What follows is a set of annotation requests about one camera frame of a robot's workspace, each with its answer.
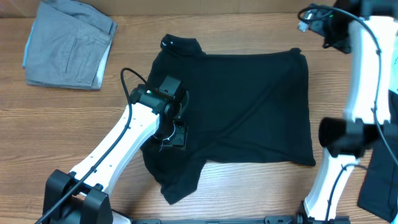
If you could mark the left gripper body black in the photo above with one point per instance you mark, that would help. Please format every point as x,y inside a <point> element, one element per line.
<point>174,134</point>

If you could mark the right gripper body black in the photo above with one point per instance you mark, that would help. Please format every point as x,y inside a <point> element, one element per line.
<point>337,43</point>

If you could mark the black Sydrogen t-shirt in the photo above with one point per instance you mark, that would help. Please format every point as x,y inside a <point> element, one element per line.
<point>242,108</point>

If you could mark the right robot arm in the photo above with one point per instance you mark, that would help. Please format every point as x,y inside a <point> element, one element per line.
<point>367,30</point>

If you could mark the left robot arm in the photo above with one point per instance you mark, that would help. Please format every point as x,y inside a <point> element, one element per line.
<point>151,119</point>

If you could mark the folded grey trousers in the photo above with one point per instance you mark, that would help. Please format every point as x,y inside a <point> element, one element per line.
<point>70,45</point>

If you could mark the folded light blue garment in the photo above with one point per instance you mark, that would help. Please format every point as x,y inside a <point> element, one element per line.
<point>26,50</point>

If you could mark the black garment at right edge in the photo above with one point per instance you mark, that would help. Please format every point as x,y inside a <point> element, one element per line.
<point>378,193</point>

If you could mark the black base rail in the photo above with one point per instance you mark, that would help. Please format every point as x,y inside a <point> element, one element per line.
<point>278,219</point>

